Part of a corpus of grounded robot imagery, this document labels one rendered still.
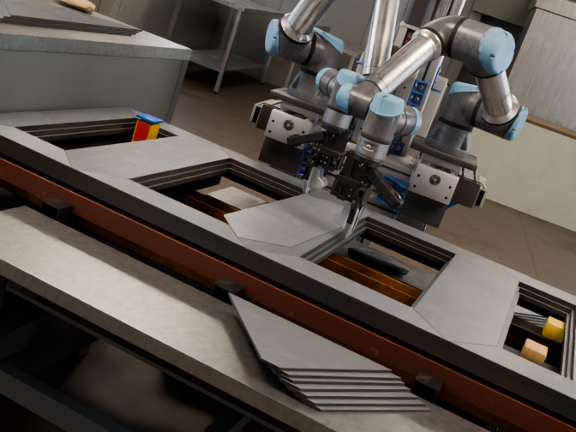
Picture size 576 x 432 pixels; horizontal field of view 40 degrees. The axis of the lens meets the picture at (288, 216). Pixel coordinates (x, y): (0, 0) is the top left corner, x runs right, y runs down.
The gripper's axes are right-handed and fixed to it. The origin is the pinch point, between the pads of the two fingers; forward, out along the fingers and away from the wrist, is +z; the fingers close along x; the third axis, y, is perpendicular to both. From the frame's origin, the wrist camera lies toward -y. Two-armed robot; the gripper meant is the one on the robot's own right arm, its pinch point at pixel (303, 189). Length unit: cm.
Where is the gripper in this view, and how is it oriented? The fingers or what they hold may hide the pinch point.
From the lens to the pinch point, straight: 223.4
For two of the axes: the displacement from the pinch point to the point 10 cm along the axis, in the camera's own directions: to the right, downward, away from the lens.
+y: 8.8, 3.9, -2.7
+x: 3.5, -1.6, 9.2
